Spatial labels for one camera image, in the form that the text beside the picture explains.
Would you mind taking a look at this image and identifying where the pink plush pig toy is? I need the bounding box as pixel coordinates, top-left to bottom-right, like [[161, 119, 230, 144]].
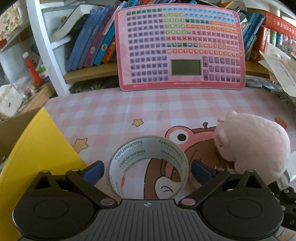
[[214, 111, 291, 184]]

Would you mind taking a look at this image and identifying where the pink cartoon desk mat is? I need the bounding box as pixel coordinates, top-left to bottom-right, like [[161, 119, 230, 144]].
[[43, 86, 296, 241]]

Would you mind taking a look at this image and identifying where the yellow cardboard box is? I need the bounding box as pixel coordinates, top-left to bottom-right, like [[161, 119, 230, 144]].
[[1, 107, 87, 240]]

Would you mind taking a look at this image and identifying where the white tissue pack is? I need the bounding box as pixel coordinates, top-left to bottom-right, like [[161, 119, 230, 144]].
[[0, 84, 23, 119]]

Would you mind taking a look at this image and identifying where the red toy bottle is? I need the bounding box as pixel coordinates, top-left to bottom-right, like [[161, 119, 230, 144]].
[[23, 52, 43, 86]]

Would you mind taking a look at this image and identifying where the stack of papers and books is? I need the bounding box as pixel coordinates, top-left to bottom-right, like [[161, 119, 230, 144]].
[[246, 44, 295, 106]]

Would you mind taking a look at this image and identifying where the pink learning keyboard tablet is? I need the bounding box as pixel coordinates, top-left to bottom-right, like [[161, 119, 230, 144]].
[[114, 4, 245, 91]]

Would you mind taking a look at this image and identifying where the row of blue books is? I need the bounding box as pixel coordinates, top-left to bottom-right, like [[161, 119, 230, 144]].
[[65, 1, 137, 71]]

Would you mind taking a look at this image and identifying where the red dictionary box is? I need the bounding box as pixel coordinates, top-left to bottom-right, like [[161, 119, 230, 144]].
[[262, 11, 296, 39]]

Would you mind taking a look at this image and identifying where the white wooden bookshelf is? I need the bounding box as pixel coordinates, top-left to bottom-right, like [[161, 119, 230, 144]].
[[25, 0, 296, 96]]

